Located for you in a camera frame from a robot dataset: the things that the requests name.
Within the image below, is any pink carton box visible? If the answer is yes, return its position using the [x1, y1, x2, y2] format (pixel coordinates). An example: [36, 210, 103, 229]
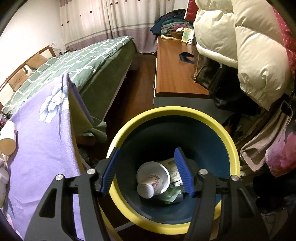
[160, 158, 183, 186]

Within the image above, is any cream puffer jacket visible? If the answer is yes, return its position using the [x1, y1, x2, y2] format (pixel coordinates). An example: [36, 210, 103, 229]
[194, 1, 292, 110]

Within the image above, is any bed with green plaid duvet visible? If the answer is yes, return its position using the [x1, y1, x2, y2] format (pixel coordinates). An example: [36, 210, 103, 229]
[1, 36, 137, 119]

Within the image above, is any red puffer jacket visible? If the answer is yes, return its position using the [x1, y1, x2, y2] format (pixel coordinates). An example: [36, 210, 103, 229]
[184, 0, 295, 77]

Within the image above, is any white instant noodle bowl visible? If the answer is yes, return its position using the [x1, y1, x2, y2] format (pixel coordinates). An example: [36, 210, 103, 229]
[137, 162, 171, 199]

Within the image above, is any wooden desk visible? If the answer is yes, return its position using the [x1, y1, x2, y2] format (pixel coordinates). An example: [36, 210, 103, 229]
[154, 36, 209, 106]

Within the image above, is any green plastic snack bag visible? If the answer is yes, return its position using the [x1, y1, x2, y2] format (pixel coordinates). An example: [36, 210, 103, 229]
[158, 186, 184, 204]

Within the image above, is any right brown pillow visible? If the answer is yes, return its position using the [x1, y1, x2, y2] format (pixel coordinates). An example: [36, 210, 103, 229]
[26, 53, 48, 69]

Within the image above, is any clothes pile on desk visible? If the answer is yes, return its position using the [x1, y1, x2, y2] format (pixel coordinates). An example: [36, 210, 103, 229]
[150, 9, 193, 36]

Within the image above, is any pink striped curtain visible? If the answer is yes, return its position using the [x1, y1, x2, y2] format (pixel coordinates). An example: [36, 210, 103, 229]
[59, 0, 188, 53]

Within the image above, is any white paper cup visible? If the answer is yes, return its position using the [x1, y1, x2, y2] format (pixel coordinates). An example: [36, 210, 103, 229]
[0, 120, 16, 156]

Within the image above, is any brown pillow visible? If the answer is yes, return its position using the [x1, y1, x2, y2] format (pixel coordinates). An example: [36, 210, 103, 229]
[9, 69, 29, 91]
[26, 53, 48, 69]

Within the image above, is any beige handbag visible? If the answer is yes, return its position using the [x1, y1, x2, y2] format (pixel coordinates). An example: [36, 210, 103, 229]
[240, 101, 293, 171]

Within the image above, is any wooden headboard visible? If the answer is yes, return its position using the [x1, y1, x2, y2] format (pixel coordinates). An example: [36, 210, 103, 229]
[0, 45, 57, 110]

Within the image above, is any purple floral tablecloth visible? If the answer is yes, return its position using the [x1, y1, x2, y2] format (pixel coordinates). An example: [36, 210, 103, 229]
[4, 73, 93, 237]

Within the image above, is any yellow rimmed blue trash bin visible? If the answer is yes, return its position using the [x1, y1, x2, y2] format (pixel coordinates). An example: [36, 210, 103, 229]
[104, 106, 240, 240]

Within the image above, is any green white cylinder can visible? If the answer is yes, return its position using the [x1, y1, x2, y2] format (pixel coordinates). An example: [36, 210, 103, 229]
[0, 167, 10, 208]

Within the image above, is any left brown pillow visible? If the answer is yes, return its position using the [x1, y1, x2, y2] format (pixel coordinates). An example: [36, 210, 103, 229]
[9, 69, 29, 91]

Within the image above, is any green framed picture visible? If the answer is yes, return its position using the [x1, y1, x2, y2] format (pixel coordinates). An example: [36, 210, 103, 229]
[181, 28, 194, 45]

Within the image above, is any pink floral garment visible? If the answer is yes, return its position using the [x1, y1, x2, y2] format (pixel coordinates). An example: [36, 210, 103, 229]
[265, 120, 295, 177]

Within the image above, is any black strap on desk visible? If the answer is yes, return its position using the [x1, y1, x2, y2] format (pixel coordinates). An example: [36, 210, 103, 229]
[179, 52, 195, 64]

